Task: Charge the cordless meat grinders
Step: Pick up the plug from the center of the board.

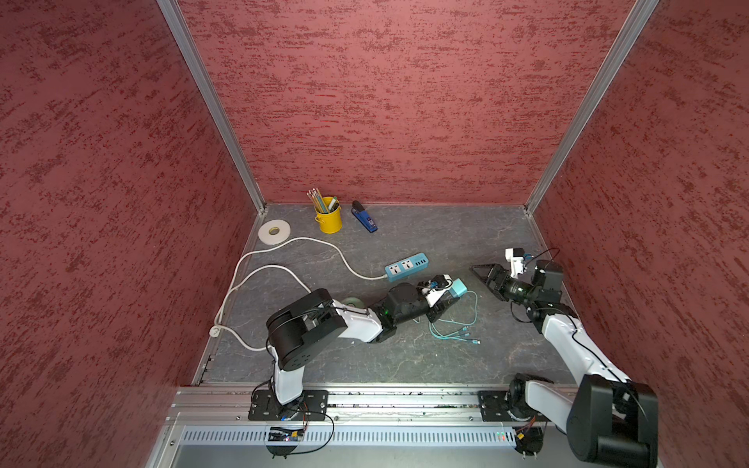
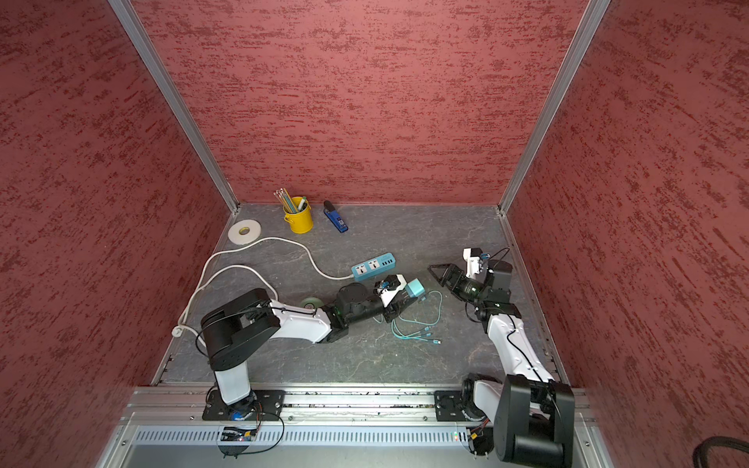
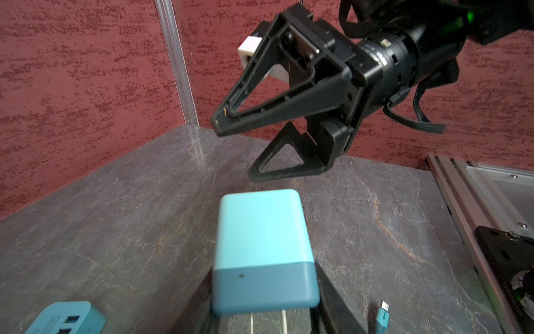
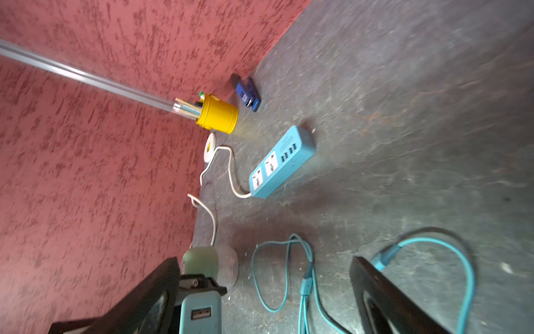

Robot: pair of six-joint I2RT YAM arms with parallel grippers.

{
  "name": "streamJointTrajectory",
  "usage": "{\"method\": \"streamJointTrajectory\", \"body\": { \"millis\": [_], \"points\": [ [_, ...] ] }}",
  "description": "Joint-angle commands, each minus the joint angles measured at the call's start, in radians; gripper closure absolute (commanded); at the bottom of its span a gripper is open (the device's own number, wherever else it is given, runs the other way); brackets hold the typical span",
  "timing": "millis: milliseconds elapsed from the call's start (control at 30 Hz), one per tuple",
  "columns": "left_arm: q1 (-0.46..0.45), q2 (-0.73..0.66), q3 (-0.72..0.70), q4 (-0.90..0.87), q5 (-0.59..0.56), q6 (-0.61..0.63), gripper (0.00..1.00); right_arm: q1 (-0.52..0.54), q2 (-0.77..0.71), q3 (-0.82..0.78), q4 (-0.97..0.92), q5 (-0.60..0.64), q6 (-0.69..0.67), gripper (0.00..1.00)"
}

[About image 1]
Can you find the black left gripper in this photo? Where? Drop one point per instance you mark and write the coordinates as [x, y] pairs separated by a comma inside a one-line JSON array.
[[439, 309]]

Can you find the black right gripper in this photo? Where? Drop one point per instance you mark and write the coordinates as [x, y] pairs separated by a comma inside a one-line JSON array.
[[497, 269]]

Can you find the teal usb charger adapter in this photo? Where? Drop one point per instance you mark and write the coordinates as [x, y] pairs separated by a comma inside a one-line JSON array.
[[458, 289]]

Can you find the teal power strip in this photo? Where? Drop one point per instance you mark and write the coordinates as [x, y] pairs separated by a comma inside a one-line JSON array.
[[401, 269]]

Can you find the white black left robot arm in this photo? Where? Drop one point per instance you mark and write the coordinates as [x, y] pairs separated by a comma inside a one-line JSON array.
[[302, 330]]

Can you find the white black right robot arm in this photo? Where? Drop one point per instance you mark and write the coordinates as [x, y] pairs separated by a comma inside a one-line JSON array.
[[612, 420]]

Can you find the green meat grinder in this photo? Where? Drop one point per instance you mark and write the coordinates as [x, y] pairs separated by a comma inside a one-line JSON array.
[[353, 302]]

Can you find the blue black stapler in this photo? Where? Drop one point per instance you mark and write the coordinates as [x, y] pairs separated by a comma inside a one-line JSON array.
[[360, 213]]

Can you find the yellow pencil cup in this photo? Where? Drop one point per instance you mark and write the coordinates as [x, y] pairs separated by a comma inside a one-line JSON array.
[[329, 220]]

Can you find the colored pencils bundle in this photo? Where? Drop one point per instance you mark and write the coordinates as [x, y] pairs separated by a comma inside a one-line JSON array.
[[318, 201]]

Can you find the white tape roll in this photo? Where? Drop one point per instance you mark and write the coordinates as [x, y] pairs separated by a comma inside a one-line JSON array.
[[274, 232]]

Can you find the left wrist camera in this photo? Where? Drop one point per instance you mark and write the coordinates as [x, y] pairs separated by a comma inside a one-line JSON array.
[[434, 289]]

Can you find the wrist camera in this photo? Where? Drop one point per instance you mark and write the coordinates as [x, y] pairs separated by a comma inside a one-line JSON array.
[[434, 289], [518, 260]]

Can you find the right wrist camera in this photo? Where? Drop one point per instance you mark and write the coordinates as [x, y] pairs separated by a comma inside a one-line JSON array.
[[518, 260]]

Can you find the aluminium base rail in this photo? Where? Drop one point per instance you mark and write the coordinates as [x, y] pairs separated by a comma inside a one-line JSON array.
[[363, 424]]

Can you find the right corner aluminium post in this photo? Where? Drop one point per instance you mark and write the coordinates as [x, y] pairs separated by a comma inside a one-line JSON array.
[[631, 29]]

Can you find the corner aluminium post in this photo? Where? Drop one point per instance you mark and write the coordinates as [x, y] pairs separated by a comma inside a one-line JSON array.
[[178, 26], [631, 29]]

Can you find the left corner aluminium post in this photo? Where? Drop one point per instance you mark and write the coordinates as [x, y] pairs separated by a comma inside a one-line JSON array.
[[178, 26]]

